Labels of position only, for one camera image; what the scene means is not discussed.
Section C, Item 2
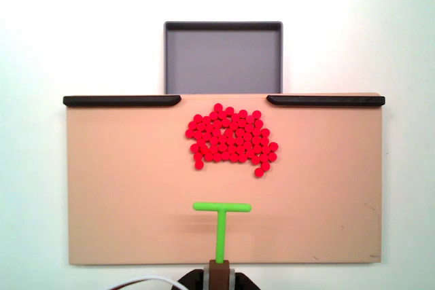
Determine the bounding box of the green T-shaped pusher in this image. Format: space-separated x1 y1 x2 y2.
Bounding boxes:
192 201 253 290

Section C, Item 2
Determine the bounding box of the pile of red round granules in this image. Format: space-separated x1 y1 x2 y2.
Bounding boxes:
184 102 279 179

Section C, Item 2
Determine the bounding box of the beige rectangular work board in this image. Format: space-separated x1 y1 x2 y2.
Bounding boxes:
64 92 386 266

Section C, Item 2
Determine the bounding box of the grey square plastic tray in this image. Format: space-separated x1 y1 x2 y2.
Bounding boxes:
163 20 284 95

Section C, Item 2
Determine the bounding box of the white red black servo cable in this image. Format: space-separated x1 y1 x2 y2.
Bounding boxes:
107 274 187 290

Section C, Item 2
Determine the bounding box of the black edge rail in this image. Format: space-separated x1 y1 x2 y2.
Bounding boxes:
63 95 182 108
266 94 386 107

